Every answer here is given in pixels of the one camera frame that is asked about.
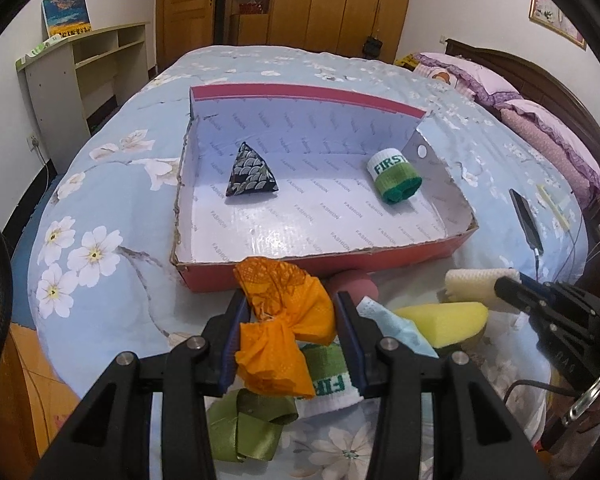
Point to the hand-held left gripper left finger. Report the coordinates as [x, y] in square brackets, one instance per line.
[232, 345]

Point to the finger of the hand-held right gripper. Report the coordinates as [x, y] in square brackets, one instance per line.
[520, 292]

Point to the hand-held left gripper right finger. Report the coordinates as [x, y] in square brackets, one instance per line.
[351, 350]

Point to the green white sock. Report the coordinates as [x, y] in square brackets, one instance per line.
[392, 175]
[325, 385]

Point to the orange mesh cloth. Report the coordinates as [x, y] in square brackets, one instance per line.
[280, 350]

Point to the white towel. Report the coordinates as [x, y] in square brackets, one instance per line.
[470, 285]

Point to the blue face mask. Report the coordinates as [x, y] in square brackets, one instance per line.
[400, 332]

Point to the green ribbon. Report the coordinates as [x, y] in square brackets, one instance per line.
[250, 435]

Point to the red cardboard box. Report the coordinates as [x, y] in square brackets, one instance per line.
[290, 225]

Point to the pink makeup sponge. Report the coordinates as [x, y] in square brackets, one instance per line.
[355, 287]

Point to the black smartphone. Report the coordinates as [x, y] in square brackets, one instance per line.
[527, 222]

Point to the yellow sponge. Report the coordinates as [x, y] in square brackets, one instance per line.
[445, 322]

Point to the white plastic strip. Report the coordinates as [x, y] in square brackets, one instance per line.
[555, 207]

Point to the pink ruffled pillow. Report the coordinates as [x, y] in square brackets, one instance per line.
[555, 145]
[460, 72]

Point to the dark patterned triangular pouch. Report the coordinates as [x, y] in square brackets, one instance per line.
[250, 175]

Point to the rolled green white sock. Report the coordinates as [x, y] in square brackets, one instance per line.
[392, 175]

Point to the blue floral quilt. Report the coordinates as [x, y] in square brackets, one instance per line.
[130, 200]

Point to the dark wooden headboard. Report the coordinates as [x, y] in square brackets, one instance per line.
[555, 80]

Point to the cartoon print pillow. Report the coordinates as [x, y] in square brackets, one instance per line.
[437, 76]

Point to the yellow toy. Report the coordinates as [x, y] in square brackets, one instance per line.
[409, 61]

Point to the small black bag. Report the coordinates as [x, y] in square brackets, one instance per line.
[372, 46]

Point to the beige shelf desk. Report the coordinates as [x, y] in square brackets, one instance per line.
[55, 95]

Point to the wooden corner shelf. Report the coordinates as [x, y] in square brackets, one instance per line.
[250, 25]

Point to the red box on shelf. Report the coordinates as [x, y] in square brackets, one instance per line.
[251, 8]

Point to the wooden door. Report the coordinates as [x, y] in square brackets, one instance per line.
[185, 10]

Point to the wooden wardrobe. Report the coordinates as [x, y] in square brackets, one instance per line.
[330, 5]

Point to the green white packet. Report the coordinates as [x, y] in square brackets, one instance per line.
[39, 51]

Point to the blue yellow painting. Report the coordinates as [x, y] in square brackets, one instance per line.
[67, 17]

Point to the framed wall picture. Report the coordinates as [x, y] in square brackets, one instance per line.
[555, 15]

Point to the wall socket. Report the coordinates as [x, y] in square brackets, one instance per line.
[33, 141]

